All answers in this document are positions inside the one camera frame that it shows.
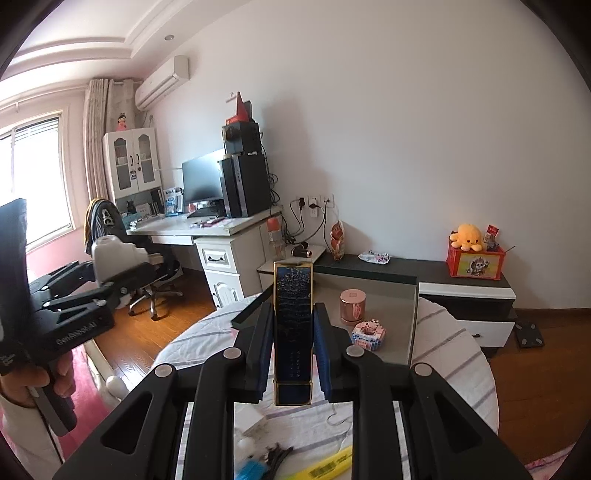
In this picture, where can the orange snack bag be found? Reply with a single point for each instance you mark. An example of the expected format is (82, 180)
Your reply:
(338, 240)

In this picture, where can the black cylindrical gadget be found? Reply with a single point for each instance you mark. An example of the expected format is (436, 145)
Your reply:
(302, 251)

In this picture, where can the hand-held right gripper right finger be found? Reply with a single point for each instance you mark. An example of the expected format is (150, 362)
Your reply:
(323, 360)

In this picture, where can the silver snack packet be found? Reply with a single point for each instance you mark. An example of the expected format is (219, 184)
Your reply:
(375, 257)

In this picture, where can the white air conditioner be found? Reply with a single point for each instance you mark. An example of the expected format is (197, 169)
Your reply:
(161, 85)

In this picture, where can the black computer tower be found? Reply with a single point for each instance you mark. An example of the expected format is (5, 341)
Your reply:
(244, 187)

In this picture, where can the blue white box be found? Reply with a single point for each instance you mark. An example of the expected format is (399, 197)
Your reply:
(171, 201)

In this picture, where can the black office chair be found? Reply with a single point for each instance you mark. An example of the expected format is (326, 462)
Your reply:
(152, 272)

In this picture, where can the person's left hand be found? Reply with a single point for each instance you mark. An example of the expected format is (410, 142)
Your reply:
(62, 376)

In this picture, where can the white glass-door cabinet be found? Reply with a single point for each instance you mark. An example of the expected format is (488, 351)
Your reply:
(131, 166)

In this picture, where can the black speaker box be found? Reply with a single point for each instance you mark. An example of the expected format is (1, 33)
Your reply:
(240, 138)

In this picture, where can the white side table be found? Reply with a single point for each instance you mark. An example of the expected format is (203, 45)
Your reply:
(291, 265)

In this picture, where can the red gift box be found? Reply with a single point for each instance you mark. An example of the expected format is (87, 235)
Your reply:
(240, 110)

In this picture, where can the white desk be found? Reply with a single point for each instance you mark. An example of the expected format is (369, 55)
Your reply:
(221, 258)

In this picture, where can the white bed frame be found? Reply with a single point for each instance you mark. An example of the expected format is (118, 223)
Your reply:
(108, 369)

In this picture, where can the yellow highlighter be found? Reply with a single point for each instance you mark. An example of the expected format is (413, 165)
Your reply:
(323, 466)

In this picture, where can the black computer monitor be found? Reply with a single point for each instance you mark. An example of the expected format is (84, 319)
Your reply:
(203, 177)

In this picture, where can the red-capped water bottle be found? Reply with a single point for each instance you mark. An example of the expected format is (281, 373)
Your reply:
(276, 237)

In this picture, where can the black floor scale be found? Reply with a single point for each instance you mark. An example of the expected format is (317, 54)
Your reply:
(530, 334)

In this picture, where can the bundle of black sticks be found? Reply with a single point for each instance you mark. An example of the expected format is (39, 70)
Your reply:
(274, 459)

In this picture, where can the striped white table cover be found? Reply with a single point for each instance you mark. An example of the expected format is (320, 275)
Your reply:
(452, 383)

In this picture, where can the orange plush octopus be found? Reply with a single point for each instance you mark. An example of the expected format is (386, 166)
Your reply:
(467, 237)

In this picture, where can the white plastic device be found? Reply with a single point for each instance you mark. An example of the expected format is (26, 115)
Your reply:
(117, 256)

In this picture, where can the pink block toy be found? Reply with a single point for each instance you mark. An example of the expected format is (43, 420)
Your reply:
(368, 336)

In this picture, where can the grey jacket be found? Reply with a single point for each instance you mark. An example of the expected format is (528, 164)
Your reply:
(104, 221)

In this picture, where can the beige curtain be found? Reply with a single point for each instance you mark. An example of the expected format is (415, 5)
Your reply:
(108, 138)

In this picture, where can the black keyboard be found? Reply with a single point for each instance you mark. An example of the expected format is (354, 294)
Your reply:
(207, 213)

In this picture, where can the pink doll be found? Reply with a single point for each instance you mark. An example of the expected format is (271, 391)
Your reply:
(122, 123)

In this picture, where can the rose gold tin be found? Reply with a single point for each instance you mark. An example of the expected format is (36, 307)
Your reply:
(353, 307)

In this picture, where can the window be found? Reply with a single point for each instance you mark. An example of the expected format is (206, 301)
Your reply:
(32, 184)

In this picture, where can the pink box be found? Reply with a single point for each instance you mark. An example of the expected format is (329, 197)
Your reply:
(392, 300)

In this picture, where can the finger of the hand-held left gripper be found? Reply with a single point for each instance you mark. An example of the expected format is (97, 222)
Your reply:
(92, 295)
(64, 277)

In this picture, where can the red printed box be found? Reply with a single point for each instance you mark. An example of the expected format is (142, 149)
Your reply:
(475, 265)

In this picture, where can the red card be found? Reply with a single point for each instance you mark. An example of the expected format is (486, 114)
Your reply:
(491, 230)

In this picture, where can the black white TV stand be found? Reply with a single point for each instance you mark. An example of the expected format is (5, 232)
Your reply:
(461, 295)

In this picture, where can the dark blue gold-edged case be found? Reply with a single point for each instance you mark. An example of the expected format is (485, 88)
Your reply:
(293, 332)

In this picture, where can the white wall socket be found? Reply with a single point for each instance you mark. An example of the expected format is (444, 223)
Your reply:
(301, 201)
(328, 200)
(314, 203)

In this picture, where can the person's left forearm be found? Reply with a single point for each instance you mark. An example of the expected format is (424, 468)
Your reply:
(23, 443)

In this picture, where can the blue plastic bar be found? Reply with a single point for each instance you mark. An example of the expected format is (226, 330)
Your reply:
(251, 471)

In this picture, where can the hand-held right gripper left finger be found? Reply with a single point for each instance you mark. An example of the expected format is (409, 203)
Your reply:
(263, 355)

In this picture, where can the small white ball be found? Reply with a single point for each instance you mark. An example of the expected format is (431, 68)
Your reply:
(245, 444)

